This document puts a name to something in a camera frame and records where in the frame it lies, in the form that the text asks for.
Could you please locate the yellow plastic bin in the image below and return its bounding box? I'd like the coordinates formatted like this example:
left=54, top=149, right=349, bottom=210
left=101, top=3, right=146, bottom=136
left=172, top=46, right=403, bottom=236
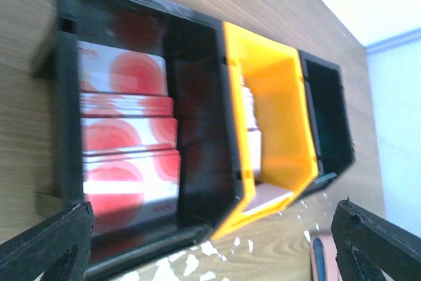
left=212, top=22, right=318, bottom=240

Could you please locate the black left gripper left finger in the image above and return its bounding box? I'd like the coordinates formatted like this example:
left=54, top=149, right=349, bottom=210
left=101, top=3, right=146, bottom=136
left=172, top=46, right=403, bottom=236
left=1, top=202, right=94, bottom=280

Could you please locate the pink leather card holder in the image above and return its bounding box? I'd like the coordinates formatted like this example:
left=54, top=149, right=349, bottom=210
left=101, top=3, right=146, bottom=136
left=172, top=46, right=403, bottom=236
left=310, top=232, right=343, bottom=281

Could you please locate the red circle card stack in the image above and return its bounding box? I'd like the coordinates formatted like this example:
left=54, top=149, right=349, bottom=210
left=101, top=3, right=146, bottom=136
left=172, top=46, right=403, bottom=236
left=78, top=41, right=181, bottom=234

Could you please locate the black bin with red cards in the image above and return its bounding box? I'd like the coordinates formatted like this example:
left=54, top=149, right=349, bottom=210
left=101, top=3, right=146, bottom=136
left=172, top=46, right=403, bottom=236
left=34, top=0, right=243, bottom=280

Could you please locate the white patterned card stack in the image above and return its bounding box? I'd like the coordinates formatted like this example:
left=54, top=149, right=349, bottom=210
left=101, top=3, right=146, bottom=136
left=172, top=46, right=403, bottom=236
left=240, top=75, right=293, bottom=216

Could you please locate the black bin with teal cards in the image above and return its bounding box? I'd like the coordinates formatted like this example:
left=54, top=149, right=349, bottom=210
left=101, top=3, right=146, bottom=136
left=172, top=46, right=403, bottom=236
left=299, top=50, right=355, bottom=198

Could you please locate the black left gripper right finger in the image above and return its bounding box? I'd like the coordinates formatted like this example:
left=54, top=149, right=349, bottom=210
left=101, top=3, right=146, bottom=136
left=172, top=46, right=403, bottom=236
left=331, top=199, right=420, bottom=280

